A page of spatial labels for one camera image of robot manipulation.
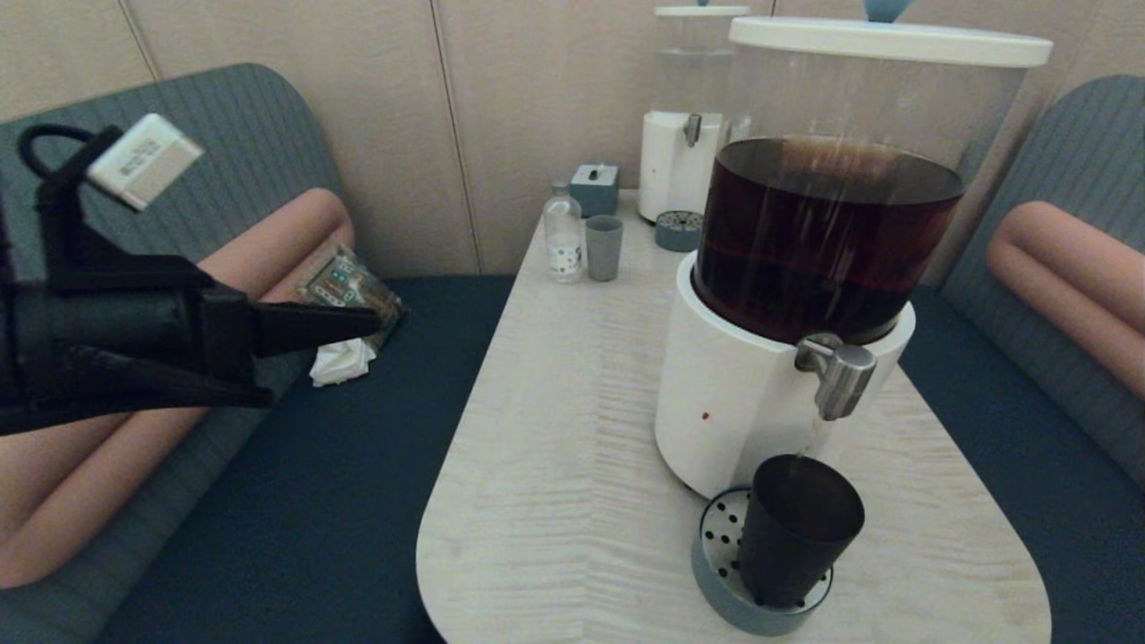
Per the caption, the teal empty bench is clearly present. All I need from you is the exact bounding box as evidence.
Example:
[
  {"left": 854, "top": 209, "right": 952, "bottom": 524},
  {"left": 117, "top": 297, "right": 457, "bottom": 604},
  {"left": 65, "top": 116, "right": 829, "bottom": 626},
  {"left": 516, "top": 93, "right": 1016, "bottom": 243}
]
[{"left": 898, "top": 74, "right": 1145, "bottom": 644}]

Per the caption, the large blue-grey perforated drip tray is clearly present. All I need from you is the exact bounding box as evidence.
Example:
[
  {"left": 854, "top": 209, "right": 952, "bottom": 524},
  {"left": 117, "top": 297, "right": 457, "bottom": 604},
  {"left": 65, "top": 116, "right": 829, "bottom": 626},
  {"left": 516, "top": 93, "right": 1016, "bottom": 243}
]
[{"left": 690, "top": 486, "right": 835, "bottom": 638}]

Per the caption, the large dispenser with dark tea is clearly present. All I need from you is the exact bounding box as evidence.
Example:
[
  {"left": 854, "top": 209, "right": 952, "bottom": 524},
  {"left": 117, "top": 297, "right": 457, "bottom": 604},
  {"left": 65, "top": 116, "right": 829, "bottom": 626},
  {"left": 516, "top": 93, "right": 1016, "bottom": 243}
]
[{"left": 654, "top": 16, "right": 1055, "bottom": 502}]

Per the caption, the small blue-grey perforated drip tray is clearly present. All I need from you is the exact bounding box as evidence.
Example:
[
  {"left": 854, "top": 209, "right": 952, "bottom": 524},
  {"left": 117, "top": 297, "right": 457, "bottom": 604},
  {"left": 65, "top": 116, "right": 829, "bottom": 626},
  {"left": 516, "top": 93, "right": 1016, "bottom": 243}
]
[{"left": 655, "top": 209, "right": 706, "bottom": 253}]

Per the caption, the clear plastic water bottle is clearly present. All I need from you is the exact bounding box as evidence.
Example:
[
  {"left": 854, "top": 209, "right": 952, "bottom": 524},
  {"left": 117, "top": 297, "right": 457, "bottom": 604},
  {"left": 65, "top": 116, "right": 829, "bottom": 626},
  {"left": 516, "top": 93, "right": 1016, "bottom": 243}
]
[{"left": 543, "top": 181, "right": 586, "bottom": 285}]

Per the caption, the black tapered cup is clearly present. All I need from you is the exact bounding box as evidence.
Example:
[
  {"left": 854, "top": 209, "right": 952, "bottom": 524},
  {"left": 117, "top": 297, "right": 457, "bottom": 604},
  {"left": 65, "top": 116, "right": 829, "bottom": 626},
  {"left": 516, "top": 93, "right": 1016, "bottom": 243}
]
[{"left": 737, "top": 453, "right": 866, "bottom": 610}]

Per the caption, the pink bolster beside snack bag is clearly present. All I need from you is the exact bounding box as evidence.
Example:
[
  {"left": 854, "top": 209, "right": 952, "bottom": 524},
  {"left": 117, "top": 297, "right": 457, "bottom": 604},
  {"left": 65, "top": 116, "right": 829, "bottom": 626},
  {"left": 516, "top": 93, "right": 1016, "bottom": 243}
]
[{"left": 0, "top": 186, "right": 355, "bottom": 591}]

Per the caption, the white crumpled tissue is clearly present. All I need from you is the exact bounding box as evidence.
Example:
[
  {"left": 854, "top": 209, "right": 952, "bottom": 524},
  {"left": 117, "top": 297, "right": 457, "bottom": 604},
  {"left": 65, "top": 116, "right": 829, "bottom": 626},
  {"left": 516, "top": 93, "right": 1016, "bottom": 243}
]
[{"left": 310, "top": 338, "right": 378, "bottom": 387}]

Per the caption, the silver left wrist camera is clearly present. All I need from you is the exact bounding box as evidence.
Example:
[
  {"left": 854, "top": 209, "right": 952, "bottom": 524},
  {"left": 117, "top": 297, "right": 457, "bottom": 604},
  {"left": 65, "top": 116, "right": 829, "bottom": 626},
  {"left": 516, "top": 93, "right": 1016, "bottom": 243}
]
[{"left": 86, "top": 113, "right": 205, "bottom": 213}]

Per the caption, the white large dispenser lid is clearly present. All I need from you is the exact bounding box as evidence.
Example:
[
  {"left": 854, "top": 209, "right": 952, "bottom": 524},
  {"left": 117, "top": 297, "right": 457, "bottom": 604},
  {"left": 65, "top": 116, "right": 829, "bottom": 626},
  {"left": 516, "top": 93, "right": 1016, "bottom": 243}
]
[{"left": 728, "top": 0, "right": 1055, "bottom": 69}]

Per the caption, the pink bolster on empty bench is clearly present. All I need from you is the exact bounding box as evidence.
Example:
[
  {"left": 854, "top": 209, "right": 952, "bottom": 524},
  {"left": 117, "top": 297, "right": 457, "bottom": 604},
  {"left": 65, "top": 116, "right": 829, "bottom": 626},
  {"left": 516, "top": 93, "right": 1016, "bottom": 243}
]
[{"left": 987, "top": 200, "right": 1145, "bottom": 401}]

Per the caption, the small dispenser with clear water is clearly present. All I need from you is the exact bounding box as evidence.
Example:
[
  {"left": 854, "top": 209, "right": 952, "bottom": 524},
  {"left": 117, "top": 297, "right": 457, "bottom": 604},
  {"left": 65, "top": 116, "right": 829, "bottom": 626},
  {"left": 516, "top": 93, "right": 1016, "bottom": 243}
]
[{"left": 637, "top": 5, "right": 753, "bottom": 225}]

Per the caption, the green brown snack bag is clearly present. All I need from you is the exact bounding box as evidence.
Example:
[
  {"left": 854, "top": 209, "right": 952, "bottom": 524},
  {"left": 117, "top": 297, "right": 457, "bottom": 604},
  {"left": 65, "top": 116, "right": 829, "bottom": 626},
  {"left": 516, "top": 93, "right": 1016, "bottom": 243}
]
[{"left": 300, "top": 245, "right": 406, "bottom": 352}]

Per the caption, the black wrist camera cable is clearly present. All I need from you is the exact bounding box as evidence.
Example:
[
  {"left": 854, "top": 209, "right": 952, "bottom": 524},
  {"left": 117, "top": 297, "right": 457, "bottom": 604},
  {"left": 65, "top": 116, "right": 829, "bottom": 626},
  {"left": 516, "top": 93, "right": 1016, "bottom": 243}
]
[{"left": 18, "top": 123, "right": 122, "bottom": 180}]

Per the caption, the blue-grey cup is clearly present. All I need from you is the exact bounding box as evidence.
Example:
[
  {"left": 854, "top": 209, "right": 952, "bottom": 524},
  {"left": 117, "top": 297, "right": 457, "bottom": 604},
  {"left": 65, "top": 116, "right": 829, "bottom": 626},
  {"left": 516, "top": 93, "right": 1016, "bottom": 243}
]
[{"left": 585, "top": 215, "right": 624, "bottom": 284}]

